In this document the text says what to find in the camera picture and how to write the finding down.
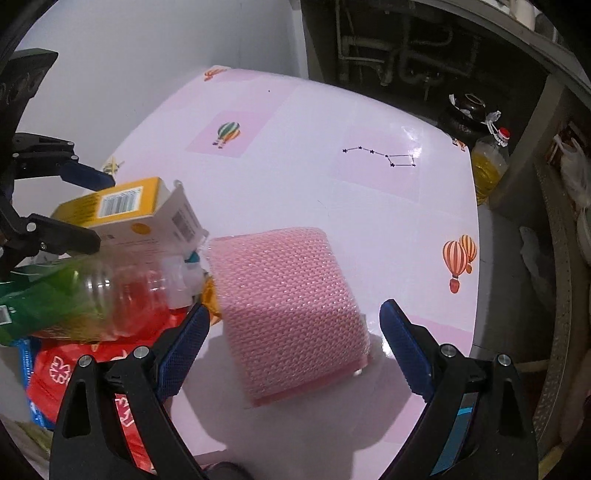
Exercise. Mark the blue toothpaste box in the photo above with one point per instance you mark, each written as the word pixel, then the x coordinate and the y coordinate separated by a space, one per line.
pixel 25 364

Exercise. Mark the crumpled brown paper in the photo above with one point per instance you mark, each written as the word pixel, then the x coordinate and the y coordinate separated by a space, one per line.
pixel 212 300

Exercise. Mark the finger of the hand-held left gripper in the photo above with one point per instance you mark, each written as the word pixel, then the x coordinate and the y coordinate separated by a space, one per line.
pixel 64 237
pixel 87 177

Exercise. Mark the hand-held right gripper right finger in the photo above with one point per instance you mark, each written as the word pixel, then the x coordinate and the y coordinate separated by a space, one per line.
pixel 406 350

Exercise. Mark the white plastic bag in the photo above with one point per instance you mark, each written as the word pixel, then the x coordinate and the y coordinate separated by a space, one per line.
pixel 575 170

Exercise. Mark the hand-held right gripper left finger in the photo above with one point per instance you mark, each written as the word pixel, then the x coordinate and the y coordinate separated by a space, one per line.
pixel 184 350

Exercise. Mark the pink foam mesh pad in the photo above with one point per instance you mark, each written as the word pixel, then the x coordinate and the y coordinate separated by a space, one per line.
pixel 286 314

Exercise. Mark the yellow and white carton box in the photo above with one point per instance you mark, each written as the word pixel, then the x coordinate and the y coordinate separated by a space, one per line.
pixel 157 194

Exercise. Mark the dark ceramic jar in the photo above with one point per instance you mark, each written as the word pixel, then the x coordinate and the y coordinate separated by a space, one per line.
pixel 464 117

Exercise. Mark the sink drain pipes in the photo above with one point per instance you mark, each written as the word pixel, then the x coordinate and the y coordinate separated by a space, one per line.
pixel 406 50

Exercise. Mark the green plastic bottle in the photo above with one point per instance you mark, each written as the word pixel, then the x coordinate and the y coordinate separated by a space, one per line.
pixel 115 295

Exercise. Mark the red snack bag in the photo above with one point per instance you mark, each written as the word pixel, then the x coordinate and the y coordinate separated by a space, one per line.
pixel 60 374

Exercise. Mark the cooking oil bottle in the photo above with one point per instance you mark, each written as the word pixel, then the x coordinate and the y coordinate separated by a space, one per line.
pixel 489 170

